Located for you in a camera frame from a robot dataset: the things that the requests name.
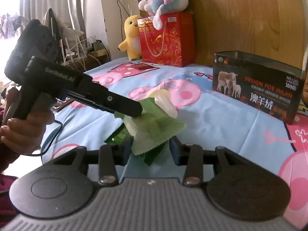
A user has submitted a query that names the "dark green candy packet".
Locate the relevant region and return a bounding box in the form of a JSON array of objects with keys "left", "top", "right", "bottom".
[{"left": 104, "top": 123, "right": 167, "bottom": 166}]

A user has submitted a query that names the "light green snack packet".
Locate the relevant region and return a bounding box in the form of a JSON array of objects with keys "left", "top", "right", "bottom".
[{"left": 114, "top": 98, "right": 186, "bottom": 147}]

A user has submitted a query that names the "white jelly cup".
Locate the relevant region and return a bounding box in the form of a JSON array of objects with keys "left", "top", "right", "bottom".
[{"left": 148, "top": 89, "right": 178, "bottom": 119}]

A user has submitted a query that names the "person's left hand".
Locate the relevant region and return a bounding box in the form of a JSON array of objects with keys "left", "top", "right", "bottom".
[{"left": 0, "top": 86, "right": 56, "bottom": 156}]

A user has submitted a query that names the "peppa pig bed sheet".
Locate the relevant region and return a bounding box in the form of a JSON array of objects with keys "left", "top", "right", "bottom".
[{"left": 42, "top": 57, "right": 307, "bottom": 229}]

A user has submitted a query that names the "small red envelope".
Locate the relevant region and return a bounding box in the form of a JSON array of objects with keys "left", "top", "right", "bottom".
[{"left": 131, "top": 63, "right": 154, "bottom": 70}]

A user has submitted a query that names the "yellow duck plush toy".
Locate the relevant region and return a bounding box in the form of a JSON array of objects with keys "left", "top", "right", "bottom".
[{"left": 118, "top": 15, "right": 142, "bottom": 60}]

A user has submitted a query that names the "red gift bag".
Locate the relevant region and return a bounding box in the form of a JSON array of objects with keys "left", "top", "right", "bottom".
[{"left": 137, "top": 13, "right": 195, "bottom": 67}]

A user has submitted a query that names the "black open cardboard box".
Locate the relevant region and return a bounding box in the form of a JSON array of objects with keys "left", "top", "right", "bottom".
[{"left": 213, "top": 51, "right": 306, "bottom": 124}]

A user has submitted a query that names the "pink blue plush toy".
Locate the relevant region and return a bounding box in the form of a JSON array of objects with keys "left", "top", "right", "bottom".
[{"left": 138, "top": 0, "right": 188, "bottom": 30}]

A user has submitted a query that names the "brown wooden headboard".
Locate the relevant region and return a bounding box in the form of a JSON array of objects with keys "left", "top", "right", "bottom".
[{"left": 140, "top": 0, "right": 305, "bottom": 68}]

